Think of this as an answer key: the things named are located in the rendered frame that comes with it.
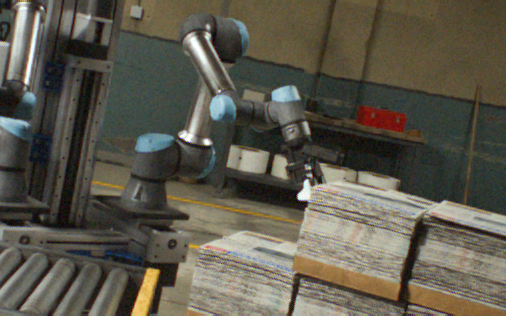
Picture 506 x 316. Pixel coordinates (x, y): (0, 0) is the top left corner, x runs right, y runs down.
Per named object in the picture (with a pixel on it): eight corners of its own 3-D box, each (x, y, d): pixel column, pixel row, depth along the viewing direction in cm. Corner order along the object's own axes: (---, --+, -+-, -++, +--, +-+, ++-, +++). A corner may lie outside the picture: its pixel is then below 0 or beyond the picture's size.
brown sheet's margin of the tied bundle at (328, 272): (308, 261, 257) (311, 246, 256) (409, 290, 247) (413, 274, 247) (290, 270, 242) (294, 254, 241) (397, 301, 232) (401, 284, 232)
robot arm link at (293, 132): (310, 121, 264) (301, 121, 257) (314, 137, 264) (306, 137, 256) (286, 129, 267) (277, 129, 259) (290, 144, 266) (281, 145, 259)
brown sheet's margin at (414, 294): (426, 275, 270) (429, 261, 270) (526, 303, 261) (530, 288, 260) (401, 299, 235) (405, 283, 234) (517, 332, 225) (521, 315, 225)
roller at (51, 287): (75, 278, 225) (78, 258, 225) (35, 339, 179) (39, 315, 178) (54, 275, 225) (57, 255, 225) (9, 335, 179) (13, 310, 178)
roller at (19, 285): (52, 269, 225) (47, 249, 224) (6, 328, 178) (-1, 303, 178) (32, 273, 225) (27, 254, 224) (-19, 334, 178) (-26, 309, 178)
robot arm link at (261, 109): (236, 105, 271) (257, 94, 263) (267, 110, 278) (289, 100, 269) (237, 131, 270) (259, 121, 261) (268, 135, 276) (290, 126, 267)
